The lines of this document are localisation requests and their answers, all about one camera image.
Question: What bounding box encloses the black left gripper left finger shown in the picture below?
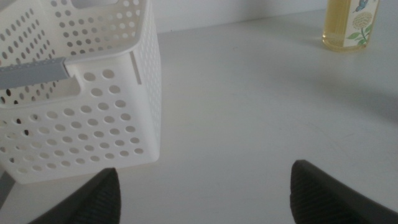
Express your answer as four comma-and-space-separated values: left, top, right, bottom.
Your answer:
27, 167, 122, 224

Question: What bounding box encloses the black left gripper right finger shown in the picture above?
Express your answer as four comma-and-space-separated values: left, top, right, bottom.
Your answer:
289, 159, 398, 224

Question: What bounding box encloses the yellow tea bottle green label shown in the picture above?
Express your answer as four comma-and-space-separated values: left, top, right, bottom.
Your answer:
322, 0, 381, 52

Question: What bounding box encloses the white perforated plastic basket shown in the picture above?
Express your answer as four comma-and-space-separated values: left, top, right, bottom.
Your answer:
0, 0, 162, 185

